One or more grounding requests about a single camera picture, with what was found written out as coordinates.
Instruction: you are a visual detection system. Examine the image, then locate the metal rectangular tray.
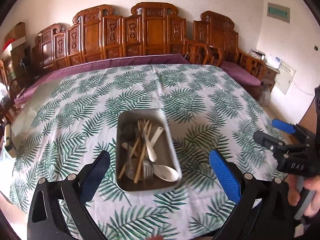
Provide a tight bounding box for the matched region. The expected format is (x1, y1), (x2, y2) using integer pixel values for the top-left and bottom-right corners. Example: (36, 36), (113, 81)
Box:
(116, 108), (182, 192)

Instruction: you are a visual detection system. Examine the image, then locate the white paper wall chart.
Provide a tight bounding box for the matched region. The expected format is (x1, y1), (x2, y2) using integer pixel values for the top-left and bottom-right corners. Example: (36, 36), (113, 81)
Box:
(275, 61), (296, 94)

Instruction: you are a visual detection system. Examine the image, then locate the purple bench cushion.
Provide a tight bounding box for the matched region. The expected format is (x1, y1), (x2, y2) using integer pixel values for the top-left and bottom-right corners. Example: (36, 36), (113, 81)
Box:
(14, 54), (261, 105)

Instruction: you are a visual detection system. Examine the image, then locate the white ceramic spoon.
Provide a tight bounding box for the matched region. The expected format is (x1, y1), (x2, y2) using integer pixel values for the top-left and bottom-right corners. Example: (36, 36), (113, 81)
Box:
(153, 164), (180, 182)

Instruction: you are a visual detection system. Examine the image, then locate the person's right hand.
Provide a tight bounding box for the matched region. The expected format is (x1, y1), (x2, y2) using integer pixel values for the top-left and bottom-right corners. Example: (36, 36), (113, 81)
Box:
(285, 174), (320, 218)

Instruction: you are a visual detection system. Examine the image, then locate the bamboo chopstick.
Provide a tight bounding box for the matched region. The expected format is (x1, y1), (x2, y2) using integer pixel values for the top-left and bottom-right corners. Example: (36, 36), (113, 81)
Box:
(118, 120), (142, 179)
(133, 120), (150, 184)

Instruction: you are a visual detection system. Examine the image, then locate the large metal spoon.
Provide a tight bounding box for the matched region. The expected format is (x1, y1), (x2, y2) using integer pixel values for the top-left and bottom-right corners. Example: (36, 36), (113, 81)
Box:
(125, 151), (136, 180)

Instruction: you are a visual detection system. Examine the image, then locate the green leaf patterned tablecloth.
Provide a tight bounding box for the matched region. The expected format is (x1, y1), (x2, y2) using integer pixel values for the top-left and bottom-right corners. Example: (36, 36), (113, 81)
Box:
(9, 64), (284, 239)

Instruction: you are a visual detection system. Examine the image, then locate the white box on cabinet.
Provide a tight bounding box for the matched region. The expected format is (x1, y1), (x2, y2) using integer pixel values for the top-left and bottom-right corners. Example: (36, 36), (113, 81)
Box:
(265, 54), (281, 69)

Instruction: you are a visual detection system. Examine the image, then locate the cardboard boxes stack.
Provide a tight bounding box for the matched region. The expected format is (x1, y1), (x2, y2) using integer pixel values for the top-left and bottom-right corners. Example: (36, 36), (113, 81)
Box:
(1, 22), (26, 61)

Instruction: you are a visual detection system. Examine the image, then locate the wooden side cabinet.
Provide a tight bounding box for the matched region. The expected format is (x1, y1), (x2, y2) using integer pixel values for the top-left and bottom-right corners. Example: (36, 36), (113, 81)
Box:
(261, 65), (280, 92)

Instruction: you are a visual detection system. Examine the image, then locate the carved wooden bench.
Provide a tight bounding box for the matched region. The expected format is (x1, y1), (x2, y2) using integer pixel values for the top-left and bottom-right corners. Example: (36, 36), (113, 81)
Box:
(31, 2), (266, 79)

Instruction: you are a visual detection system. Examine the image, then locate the green wall sign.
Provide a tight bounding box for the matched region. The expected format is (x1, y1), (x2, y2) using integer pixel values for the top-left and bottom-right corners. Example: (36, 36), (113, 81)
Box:
(267, 3), (290, 23)

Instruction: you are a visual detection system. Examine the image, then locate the metal fork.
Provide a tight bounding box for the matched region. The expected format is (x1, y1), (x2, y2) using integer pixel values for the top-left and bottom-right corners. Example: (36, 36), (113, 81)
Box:
(141, 119), (152, 184)

